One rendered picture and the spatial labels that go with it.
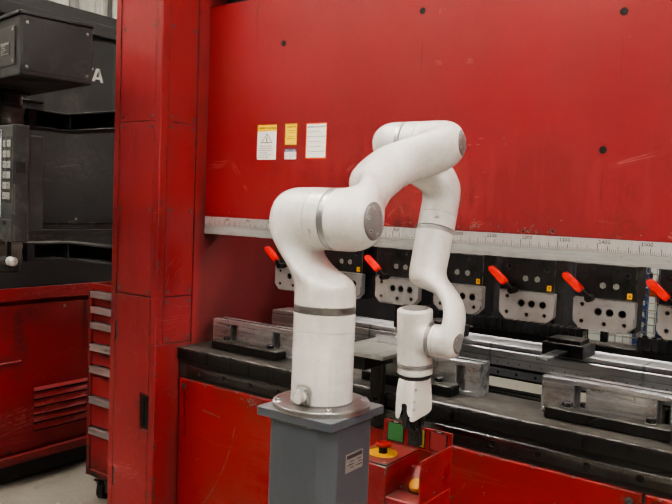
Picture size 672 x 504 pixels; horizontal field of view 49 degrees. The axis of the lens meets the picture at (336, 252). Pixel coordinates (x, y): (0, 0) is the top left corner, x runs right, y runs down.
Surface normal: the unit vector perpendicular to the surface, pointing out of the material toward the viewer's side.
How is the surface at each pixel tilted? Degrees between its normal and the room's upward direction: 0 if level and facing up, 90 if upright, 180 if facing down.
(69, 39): 90
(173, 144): 90
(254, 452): 90
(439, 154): 106
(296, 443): 90
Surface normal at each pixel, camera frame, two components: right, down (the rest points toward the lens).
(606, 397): -0.60, 0.03
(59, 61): 0.72, 0.07
